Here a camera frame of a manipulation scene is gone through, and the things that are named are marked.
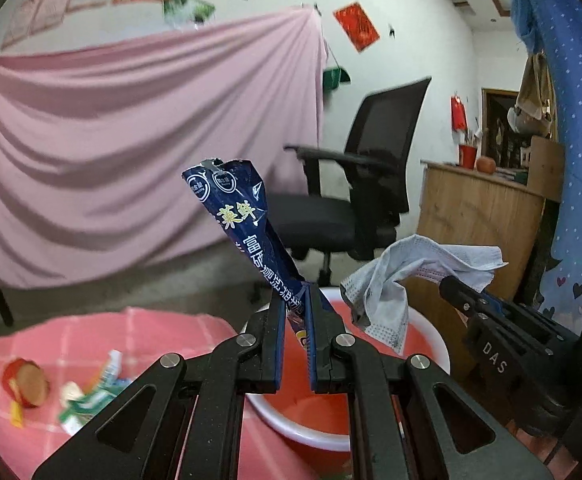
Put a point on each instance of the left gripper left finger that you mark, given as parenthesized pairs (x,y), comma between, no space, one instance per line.
(181,418)

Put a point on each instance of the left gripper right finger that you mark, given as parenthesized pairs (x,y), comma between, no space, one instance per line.
(407,418)

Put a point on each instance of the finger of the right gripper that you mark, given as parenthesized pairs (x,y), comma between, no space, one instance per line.
(466,297)

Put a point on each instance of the grey face mask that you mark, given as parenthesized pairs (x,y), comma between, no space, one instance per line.
(379,301)

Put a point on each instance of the dark blue snack wrapper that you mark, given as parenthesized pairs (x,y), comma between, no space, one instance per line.
(234,194)

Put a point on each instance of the red white plastic bin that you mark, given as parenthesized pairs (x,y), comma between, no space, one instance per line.
(322,421)

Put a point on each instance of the green white wrapper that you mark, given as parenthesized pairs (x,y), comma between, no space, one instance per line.
(80,406)

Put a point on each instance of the red cup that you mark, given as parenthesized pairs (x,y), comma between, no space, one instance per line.
(467,156)

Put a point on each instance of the black office chair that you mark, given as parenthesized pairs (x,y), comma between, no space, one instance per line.
(374,162)

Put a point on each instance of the pink checked tablecloth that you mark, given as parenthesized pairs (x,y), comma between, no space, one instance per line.
(75,349)

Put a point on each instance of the red hanging ornament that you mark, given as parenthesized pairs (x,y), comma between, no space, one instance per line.
(458,114)

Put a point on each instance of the pink hanging sheet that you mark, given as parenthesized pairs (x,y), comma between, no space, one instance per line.
(93,142)

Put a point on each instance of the blue dotted curtain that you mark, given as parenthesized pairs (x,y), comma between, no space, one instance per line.
(559,23)

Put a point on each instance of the green photo cards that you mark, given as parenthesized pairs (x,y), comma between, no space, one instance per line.
(181,12)

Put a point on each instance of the red diamond wall poster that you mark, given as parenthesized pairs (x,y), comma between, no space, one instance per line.
(357,26)

